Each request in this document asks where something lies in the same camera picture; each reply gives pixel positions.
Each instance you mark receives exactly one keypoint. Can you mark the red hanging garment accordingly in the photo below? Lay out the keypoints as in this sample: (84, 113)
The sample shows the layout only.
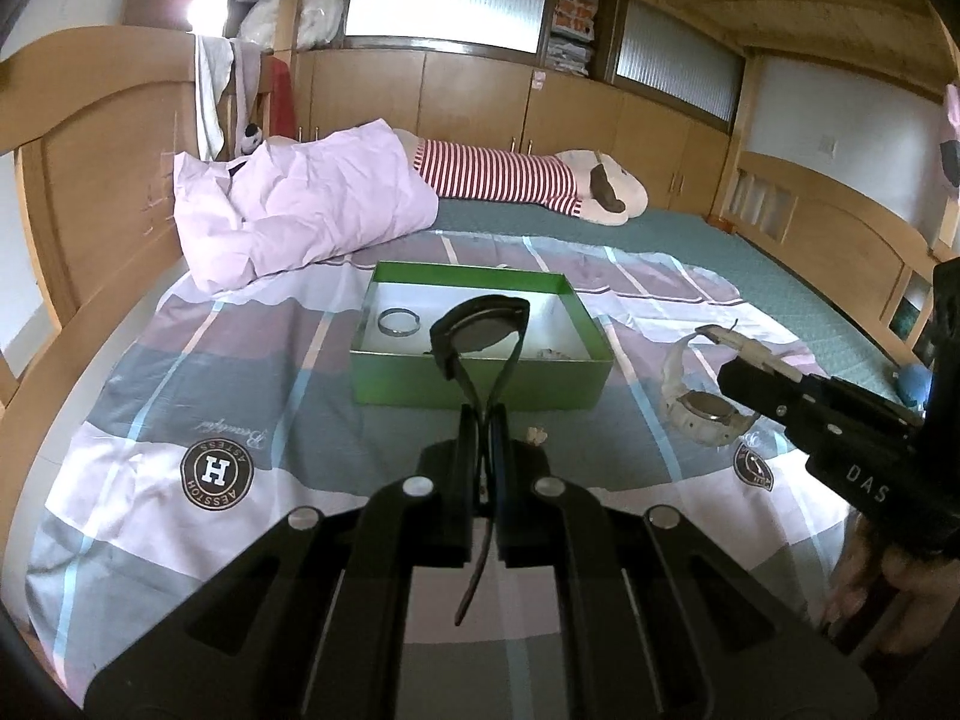
(280, 97)

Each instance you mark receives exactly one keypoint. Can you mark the grey white hanging garment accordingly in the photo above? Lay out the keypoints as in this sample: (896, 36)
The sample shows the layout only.
(214, 90)

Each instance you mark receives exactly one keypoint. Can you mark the blue round object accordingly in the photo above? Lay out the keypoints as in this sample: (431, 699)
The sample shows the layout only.
(913, 384)

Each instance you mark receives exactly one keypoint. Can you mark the pink hanging cloth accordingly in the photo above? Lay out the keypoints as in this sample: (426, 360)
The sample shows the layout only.
(952, 135)

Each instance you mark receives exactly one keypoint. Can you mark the narrow ribbed glass window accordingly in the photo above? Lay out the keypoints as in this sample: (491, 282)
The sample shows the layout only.
(675, 60)

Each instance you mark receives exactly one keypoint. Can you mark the cream white wristwatch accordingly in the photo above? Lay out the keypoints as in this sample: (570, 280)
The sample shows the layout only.
(701, 409)

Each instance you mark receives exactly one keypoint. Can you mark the pink pillow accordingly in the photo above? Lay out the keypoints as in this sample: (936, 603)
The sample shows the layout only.
(315, 195)

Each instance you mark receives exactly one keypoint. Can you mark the stack of packed textiles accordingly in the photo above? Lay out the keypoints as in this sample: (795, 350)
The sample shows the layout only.
(574, 34)

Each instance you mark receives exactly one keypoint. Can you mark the bagged white bedding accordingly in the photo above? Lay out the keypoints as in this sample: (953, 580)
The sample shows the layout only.
(300, 7)

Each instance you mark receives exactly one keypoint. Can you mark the wooden bed headboard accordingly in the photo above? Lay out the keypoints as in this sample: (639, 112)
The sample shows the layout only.
(90, 187)

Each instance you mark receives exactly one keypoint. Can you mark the striped long plush toy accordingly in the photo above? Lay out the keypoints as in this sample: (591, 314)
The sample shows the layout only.
(487, 172)

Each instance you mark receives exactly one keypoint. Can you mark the wooden bed footboard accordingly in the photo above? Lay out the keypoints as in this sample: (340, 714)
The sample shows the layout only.
(832, 232)

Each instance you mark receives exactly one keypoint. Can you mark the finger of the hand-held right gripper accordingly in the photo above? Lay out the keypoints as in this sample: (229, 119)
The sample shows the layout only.
(757, 390)
(772, 360)

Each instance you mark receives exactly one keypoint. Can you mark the small white flower brooch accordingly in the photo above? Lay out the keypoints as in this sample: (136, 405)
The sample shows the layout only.
(536, 436)

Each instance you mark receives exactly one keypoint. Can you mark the thin metal bangle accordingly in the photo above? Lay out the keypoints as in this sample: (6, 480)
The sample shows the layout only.
(380, 322)

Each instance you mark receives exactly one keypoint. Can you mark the plaid pink grey bed sheet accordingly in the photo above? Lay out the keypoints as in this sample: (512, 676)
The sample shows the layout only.
(225, 390)

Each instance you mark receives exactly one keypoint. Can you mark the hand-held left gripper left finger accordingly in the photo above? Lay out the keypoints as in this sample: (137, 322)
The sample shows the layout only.
(420, 525)

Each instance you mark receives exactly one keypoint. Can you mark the wooden wall cabinets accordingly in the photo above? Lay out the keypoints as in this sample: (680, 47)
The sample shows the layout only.
(465, 97)

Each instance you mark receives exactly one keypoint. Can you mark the person's right hand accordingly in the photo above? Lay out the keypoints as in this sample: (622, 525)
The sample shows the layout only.
(862, 577)

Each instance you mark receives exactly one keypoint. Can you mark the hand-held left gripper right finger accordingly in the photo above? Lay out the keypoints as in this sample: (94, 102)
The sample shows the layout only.
(555, 532)

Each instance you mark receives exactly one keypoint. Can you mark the green bed mat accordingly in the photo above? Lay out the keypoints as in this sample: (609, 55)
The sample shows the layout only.
(712, 255)

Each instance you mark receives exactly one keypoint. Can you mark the black sunglasses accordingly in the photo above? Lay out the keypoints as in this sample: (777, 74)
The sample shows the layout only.
(480, 322)

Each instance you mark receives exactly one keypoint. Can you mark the green cardboard box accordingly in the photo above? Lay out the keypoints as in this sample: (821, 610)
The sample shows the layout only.
(409, 384)

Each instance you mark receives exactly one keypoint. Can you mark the small black white plush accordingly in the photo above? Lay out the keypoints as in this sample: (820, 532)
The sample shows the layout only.
(251, 139)

